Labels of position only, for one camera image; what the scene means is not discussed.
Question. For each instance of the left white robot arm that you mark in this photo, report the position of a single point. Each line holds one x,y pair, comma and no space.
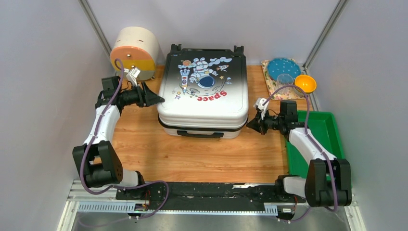
97,162

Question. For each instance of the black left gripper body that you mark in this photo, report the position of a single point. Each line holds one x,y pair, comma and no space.
135,96

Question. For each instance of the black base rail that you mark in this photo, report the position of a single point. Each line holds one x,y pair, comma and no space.
210,196

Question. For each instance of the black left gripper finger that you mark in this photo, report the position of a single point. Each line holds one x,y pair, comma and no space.
147,91
152,99

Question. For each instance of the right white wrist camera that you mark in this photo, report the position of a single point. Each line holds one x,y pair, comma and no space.
261,105

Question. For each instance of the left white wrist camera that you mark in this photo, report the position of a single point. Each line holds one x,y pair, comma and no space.
132,75

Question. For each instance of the green plastic tray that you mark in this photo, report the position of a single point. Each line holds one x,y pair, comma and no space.
324,129

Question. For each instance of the floral placemat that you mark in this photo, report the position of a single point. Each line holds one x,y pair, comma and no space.
294,94

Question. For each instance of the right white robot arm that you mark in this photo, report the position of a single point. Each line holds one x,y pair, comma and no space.
328,180

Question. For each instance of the clear plastic cup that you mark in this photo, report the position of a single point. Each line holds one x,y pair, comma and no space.
284,80

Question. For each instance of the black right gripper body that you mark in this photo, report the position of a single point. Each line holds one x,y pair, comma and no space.
272,122

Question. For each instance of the orange bowl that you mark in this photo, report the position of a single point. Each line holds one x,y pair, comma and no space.
306,83

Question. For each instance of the astronaut print suitcase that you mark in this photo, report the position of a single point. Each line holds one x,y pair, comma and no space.
205,92

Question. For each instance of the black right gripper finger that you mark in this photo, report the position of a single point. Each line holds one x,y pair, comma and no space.
258,129
255,123

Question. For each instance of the cream mini drawer cabinet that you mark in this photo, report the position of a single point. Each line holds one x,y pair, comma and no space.
136,47

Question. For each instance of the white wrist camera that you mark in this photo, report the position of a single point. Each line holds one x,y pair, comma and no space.
261,105
132,75

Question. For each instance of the teal dotted plate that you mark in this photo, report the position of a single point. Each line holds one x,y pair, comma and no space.
278,66

